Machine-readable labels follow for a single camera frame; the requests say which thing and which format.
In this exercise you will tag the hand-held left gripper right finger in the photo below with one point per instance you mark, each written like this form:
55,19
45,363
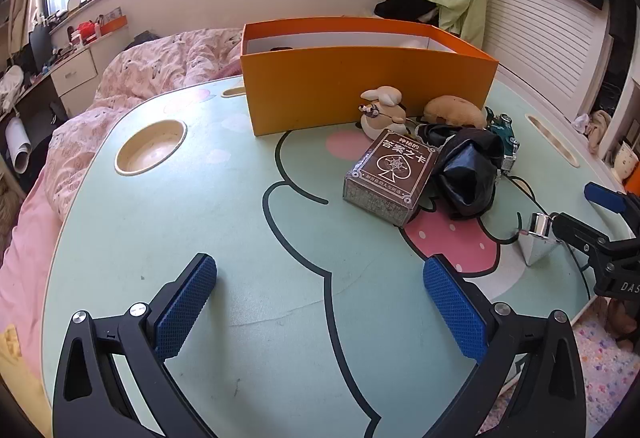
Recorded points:
455,313

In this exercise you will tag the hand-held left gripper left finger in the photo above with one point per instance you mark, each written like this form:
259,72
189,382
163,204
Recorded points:
185,308

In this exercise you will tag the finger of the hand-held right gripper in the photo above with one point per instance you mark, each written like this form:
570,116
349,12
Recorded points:
582,235
607,197

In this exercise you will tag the green toy car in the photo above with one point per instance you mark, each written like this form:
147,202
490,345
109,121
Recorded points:
507,138

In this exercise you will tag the black fabric pouch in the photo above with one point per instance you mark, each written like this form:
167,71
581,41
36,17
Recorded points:
465,173

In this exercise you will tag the brown card deck box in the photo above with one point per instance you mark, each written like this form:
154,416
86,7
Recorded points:
390,173

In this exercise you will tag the brown plush toy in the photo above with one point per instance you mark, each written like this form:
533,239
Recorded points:
455,108

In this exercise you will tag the orange cardboard box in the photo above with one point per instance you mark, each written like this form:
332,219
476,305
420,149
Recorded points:
350,88

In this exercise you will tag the green cartoon print desktop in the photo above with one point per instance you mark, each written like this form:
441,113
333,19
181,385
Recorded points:
150,243

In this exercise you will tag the white spotted mug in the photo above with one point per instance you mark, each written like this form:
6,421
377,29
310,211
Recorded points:
625,161

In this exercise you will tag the beige cloth heap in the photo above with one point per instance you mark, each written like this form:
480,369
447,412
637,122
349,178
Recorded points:
600,131

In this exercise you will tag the white louvered wardrobe door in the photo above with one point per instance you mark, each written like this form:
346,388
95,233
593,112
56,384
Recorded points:
540,43

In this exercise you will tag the cream rabbit figurine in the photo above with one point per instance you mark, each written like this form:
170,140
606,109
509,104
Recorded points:
385,111

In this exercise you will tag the white rolled poster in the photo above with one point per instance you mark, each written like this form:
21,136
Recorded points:
19,146

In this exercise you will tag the pink patterned quilt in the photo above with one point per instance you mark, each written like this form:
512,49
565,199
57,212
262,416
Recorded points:
150,68

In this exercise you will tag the white drawer cabinet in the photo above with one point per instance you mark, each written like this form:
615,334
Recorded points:
75,73

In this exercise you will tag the grey cloth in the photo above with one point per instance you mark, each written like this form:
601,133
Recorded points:
142,40

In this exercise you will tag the orange storage tray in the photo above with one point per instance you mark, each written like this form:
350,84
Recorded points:
115,24

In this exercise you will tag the red container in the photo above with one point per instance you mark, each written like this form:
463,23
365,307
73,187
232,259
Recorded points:
87,32

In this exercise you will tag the black monitor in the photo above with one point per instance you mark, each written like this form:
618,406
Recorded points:
41,47

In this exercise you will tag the small round mirror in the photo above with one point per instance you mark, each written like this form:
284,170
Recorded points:
75,1

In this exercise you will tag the beige curtain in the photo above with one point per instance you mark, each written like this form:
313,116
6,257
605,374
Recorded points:
25,8

